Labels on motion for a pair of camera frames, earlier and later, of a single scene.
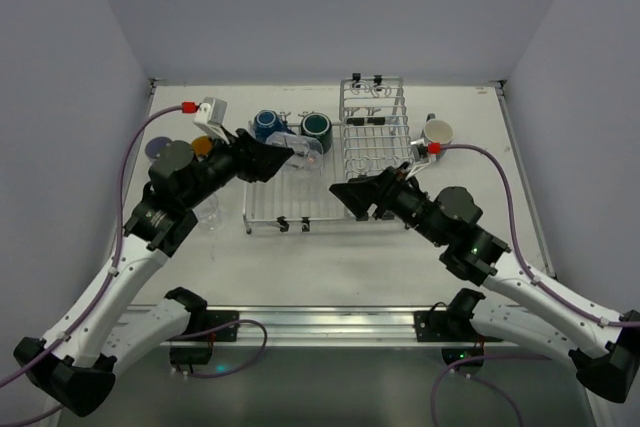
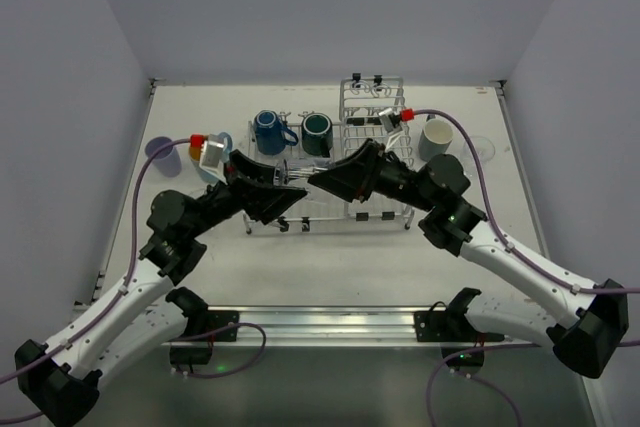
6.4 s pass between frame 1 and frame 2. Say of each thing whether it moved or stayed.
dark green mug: stayed
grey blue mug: stayed
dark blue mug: stayed
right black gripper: moved
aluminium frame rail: stayed
